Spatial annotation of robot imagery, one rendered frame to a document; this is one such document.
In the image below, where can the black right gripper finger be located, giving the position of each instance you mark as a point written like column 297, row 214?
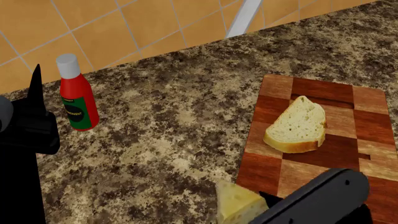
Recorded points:
column 270, row 200

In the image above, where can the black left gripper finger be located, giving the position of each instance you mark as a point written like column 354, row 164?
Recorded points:
column 37, row 93

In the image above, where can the yellow cheese wedge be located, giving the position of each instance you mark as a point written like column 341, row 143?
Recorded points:
column 237, row 203

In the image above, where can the slice of white bread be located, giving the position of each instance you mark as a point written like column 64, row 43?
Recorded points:
column 300, row 126

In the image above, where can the red ketchup bottle white cap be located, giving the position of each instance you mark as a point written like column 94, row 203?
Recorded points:
column 79, row 100

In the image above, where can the checkered wooden cutting board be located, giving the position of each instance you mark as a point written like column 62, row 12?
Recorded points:
column 370, row 130

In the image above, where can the white metal bar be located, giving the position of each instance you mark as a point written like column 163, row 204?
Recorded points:
column 242, row 18

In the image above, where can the grey rounded wrist camera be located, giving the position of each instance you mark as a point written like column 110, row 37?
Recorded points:
column 5, row 112

